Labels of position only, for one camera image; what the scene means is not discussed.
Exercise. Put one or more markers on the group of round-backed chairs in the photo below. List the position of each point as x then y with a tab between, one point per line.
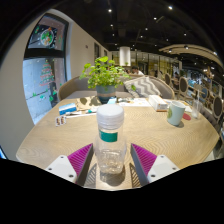
183	85

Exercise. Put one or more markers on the green potted plant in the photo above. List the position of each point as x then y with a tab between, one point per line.
105	76

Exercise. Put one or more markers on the grey chevron cushion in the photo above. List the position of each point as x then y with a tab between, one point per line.
143	86

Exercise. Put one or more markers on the clear bottle with white cap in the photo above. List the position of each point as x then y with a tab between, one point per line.
110	146

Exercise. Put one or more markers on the grey curved sofa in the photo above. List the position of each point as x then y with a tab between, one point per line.
71	88

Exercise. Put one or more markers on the round window poster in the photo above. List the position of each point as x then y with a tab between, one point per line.
47	36

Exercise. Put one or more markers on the person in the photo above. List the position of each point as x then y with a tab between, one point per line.
136	70

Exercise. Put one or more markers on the spotted beige pouch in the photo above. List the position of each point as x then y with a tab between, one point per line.
86	102

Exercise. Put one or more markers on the group of ceiling spotlights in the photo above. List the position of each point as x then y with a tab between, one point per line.
109	10

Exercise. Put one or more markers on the flat round red coaster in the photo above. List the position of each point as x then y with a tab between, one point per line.
187	117

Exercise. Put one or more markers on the white round pillar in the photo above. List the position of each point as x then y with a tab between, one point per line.
124	56

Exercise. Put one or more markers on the grey tufted armchair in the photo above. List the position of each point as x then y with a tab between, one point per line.
209	117

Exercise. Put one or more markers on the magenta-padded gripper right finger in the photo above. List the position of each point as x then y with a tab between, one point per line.
160	168

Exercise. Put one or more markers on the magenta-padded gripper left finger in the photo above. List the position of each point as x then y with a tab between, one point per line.
63	166

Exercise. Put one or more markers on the white and orange tissue box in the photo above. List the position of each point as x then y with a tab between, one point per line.
158	102

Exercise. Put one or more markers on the white pen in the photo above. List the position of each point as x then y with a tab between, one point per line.
80	114

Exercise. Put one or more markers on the blue tissue pack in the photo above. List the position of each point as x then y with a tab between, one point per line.
68	108

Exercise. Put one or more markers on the white printed leaflet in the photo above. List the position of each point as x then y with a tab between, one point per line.
136	102

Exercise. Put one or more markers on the small blister pack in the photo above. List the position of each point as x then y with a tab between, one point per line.
60	121

